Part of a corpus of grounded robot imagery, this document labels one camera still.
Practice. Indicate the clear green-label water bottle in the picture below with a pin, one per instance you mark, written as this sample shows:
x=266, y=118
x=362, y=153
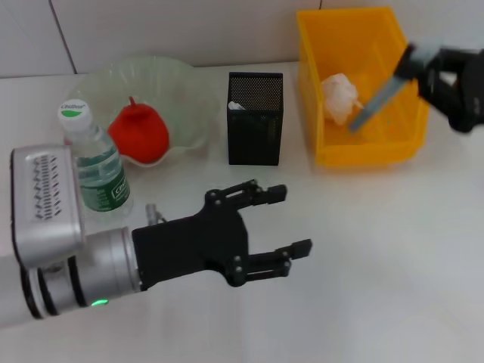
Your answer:
x=98, y=166

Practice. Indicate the red-orange fruit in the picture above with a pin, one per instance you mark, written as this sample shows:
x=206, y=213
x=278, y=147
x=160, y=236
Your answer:
x=140, y=136

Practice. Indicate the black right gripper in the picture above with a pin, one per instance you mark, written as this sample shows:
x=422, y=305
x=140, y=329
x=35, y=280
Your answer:
x=476, y=94

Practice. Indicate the white paper ball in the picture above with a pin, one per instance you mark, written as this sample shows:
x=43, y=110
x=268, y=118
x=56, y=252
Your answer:
x=340, y=98

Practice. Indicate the black mesh pen holder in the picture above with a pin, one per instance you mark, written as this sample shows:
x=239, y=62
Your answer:
x=253, y=140

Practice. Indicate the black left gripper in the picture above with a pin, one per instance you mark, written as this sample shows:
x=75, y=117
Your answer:
x=189, y=249

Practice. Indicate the silver marker pen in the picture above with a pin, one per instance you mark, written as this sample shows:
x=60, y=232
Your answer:
x=378, y=98

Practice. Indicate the pale green glass fruit plate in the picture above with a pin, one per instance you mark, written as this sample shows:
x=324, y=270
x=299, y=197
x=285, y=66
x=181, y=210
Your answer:
x=181, y=98

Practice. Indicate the mint green utility knife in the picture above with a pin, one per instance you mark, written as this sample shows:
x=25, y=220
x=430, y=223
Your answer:
x=236, y=106

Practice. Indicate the yellow plastic bin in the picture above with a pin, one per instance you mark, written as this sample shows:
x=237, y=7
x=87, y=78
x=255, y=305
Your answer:
x=363, y=151

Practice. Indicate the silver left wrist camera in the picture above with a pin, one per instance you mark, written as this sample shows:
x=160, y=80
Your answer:
x=45, y=227

